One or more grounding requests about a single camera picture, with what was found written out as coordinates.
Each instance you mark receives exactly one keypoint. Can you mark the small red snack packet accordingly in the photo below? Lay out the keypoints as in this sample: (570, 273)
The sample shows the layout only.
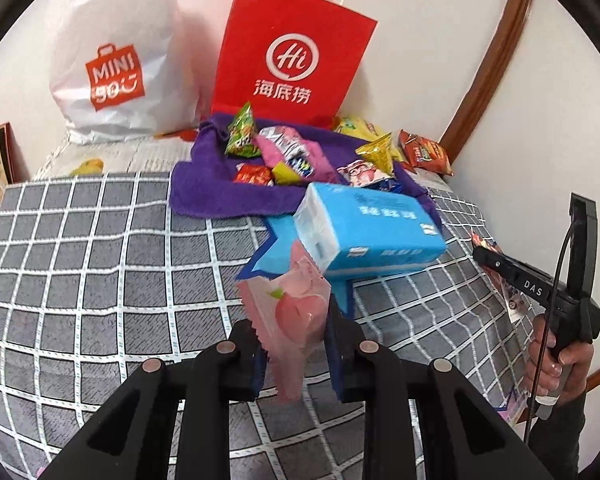
(252, 175)

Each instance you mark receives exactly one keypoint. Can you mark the grey checked blanket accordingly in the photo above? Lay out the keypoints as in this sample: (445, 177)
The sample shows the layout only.
(105, 260)

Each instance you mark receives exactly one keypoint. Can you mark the yellow duck toy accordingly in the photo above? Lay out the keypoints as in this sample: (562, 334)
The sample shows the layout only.
(87, 167)

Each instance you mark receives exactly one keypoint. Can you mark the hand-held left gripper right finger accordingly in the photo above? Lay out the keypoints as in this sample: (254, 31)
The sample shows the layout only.
(337, 365)

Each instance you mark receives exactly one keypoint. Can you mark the white red snack packet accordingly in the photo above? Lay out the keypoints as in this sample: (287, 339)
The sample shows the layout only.
(362, 172)

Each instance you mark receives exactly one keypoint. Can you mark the yellow triangular snack packet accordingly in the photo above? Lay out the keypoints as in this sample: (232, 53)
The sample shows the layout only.
(377, 152)

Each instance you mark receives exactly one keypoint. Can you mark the magenta snack packet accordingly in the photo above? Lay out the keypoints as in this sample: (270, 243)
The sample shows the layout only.
(320, 160)

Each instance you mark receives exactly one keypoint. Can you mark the long pink white packet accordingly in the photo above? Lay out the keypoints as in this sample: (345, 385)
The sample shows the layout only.
(510, 295)

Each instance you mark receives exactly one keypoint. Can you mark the yellow chips bag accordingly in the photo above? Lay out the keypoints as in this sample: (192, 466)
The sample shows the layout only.
(355, 127)

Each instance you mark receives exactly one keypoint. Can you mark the brown wooden door frame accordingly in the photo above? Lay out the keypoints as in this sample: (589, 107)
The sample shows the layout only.
(495, 70)

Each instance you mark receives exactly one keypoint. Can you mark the person's right forearm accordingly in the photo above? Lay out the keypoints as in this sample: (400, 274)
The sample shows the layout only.
(565, 440)

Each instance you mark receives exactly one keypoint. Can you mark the orange chips bag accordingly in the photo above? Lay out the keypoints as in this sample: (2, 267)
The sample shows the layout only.
(425, 152)

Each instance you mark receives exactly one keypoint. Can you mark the person's right hand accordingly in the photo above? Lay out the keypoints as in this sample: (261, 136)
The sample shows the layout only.
(537, 360)

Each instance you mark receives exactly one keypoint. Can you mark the small blue snack packet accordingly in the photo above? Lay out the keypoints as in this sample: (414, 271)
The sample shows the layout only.
(392, 185)

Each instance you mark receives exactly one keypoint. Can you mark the purple towel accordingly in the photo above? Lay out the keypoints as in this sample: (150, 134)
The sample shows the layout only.
(205, 190)

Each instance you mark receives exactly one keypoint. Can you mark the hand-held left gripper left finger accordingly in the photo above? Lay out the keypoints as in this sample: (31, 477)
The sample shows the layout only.
(259, 375)

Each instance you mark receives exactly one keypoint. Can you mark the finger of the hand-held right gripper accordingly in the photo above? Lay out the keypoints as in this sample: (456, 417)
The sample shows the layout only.
(497, 265)

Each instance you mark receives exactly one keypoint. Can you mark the green snack packet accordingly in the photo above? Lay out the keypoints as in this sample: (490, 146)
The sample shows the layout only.
(242, 132)

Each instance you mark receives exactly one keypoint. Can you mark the blue tissue pack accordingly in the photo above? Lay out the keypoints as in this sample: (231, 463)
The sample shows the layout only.
(375, 230)

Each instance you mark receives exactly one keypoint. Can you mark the red paper bag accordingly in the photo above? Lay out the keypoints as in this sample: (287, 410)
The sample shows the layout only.
(290, 35)

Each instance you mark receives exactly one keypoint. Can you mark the pink peach snack packet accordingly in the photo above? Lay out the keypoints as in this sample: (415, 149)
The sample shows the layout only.
(290, 320)

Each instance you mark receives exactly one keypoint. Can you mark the white plastic bag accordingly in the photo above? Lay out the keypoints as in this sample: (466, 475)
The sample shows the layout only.
(130, 35)

